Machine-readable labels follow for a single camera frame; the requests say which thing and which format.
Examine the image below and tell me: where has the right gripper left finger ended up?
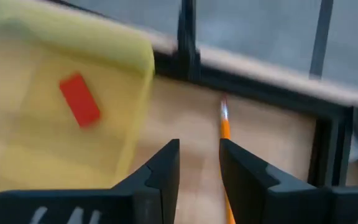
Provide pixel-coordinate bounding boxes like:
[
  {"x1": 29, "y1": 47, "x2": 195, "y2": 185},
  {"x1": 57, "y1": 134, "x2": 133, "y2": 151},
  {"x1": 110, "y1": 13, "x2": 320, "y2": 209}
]
[{"x1": 0, "y1": 139, "x2": 180, "y2": 224}]

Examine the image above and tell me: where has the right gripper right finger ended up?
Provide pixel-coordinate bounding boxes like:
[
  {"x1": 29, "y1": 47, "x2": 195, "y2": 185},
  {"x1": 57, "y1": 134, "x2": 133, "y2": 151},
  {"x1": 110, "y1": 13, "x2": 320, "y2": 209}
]
[{"x1": 219, "y1": 139, "x2": 358, "y2": 224}]

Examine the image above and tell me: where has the orange pencil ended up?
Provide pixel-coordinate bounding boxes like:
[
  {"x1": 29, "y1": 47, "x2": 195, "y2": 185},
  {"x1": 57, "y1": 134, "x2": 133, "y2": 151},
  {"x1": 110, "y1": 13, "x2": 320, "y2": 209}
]
[{"x1": 218, "y1": 95, "x2": 236, "y2": 224}]

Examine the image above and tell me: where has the red eraser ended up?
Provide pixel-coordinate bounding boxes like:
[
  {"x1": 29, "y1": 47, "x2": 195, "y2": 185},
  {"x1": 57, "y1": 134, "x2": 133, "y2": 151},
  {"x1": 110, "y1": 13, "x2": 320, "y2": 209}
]
[{"x1": 58, "y1": 72, "x2": 101, "y2": 128}]

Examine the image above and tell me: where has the yellow translucent plastic bin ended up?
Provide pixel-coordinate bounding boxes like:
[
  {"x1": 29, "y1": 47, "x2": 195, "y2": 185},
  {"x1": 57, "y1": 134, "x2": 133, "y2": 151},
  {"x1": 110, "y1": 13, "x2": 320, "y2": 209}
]
[{"x1": 0, "y1": 0, "x2": 155, "y2": 203}]

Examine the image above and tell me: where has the black aluminium table frame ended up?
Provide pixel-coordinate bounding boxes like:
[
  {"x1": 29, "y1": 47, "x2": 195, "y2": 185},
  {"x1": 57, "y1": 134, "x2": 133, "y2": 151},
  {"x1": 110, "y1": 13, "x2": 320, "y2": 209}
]
[{"x1": 152, "y1": 49, "x2": 358, "y2": 187}]

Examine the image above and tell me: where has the black upright bracket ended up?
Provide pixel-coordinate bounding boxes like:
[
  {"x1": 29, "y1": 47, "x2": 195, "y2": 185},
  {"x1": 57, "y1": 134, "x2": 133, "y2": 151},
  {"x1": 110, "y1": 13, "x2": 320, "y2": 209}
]
[{"x1": 176, "y1": 0, "x2": 201, "y2": 82}]

